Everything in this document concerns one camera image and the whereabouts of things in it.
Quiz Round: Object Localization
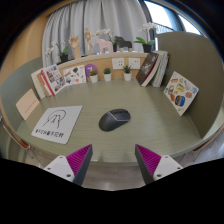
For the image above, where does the small potted plant right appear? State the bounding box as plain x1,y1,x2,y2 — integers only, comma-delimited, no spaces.
123,65,132,81

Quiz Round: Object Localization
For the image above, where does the white wall socket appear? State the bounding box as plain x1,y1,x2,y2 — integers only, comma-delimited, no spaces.
128,58,140,69
112,58,124,70

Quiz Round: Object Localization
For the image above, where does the red white magazine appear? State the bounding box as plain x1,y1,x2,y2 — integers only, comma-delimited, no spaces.
41,64,65,95

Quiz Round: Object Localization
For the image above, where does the black horse figurine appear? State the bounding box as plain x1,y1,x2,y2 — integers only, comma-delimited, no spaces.
115,36,132,48

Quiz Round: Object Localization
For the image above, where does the white mouse pad with logo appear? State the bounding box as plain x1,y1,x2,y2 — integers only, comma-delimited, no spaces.
31,106,82,144

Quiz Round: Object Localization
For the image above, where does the white wall socket right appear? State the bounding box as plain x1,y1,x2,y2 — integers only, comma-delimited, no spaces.
128,58,140,69

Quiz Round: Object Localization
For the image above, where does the illustrated card with drawings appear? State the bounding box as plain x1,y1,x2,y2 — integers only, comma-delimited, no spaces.
63,65,86,86

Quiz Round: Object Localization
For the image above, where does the white orchid black pot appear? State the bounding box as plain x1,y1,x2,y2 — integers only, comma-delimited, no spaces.
45,41,68,57
135,22,156,53

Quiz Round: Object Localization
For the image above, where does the white orchid black pot right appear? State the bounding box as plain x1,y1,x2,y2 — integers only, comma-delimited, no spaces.
135,22,156,53

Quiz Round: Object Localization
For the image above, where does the colourful sticker sheet right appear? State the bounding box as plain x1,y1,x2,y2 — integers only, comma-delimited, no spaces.
164,71,199,116

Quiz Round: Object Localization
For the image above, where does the white orchid black pot left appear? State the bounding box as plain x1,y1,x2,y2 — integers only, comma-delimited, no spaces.
45,41,68,57

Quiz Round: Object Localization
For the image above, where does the white orchid middle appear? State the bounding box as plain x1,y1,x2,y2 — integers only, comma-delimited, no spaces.
96,29,117,52

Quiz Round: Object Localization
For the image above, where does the white wall socket left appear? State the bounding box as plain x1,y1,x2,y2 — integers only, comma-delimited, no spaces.
112,58,124,70

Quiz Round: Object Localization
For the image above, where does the wooden hand model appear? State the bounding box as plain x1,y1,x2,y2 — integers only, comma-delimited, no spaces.
69,36,81,59

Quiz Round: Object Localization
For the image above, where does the small potted plant left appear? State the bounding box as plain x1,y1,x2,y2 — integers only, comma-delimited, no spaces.
90,70,98,83

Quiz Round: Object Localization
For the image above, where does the dark leaning book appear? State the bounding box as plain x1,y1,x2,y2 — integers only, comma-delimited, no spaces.
136,52,159,87

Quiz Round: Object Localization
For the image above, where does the pink horse figurine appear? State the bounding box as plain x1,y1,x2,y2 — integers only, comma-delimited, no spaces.
96,39,113,53

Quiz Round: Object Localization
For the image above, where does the wooden mannequin figure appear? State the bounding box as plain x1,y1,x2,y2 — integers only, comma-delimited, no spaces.
84,28,93,53

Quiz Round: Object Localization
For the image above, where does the white leaning books stack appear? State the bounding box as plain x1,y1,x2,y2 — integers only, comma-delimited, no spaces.
151,50,169,87

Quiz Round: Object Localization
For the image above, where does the purple round sign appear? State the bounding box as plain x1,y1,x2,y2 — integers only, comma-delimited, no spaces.
85,64,98,77

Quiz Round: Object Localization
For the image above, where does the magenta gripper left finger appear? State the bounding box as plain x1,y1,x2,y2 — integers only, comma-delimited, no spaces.
44,145,93,186

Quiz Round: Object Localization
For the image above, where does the small potted plant middle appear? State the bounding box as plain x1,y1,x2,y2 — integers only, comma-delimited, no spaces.
103,68,112,81

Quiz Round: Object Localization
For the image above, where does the small potted plant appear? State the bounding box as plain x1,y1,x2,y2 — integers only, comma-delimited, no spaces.
90,70,98,83
103,68,112,81
123,65,132,81

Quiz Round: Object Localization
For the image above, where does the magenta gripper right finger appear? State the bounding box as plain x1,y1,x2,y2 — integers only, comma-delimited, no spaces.
135,144,182,184

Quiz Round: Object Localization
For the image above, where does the beige card on left wall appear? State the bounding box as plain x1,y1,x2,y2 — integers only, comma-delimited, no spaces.
16,89,39,120

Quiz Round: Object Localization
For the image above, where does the grey curtain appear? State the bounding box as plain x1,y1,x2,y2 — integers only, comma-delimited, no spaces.
42,0,146,67

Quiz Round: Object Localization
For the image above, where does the white leaning book left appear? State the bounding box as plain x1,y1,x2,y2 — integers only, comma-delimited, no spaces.
31,69,46,99

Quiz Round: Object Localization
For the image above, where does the black computer mouse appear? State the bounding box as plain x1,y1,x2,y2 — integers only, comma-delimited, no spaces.
99,109,131,131

